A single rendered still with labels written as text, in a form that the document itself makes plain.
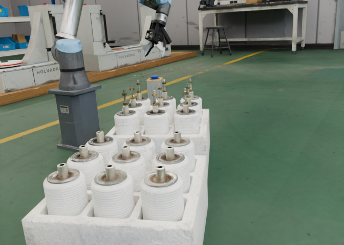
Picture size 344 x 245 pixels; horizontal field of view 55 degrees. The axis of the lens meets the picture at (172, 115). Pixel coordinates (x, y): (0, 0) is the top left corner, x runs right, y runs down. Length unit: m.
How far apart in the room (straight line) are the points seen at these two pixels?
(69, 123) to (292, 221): 1.09
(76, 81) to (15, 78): 1.59
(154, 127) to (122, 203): 0.54
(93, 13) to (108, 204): 3.26
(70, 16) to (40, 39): 1.77
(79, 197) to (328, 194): 0.82
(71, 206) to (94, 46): 3.16
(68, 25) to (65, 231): 1.19
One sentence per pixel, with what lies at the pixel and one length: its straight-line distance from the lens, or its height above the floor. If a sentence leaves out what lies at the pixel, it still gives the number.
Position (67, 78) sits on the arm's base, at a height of 0.36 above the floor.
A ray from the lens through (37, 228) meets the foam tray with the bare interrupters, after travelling 0.85.
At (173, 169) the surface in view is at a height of 0.24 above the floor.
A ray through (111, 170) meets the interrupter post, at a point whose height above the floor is 0.27.
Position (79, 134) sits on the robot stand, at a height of 0.09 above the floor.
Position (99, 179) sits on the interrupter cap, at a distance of 0.79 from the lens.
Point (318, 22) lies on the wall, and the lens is 6.04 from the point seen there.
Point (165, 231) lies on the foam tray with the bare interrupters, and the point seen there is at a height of 0.17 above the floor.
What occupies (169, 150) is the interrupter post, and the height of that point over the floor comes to 0.28.
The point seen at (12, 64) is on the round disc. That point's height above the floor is 0.30.
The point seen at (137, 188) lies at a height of 0.18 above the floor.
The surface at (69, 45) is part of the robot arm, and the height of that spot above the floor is 0.51.
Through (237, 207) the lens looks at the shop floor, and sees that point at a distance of 1.14.
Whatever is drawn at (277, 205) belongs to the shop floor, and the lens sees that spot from 1.17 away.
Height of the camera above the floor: 0.59
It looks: 16 degrees down
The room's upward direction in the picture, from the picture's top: 3 degrees counter-clockwise
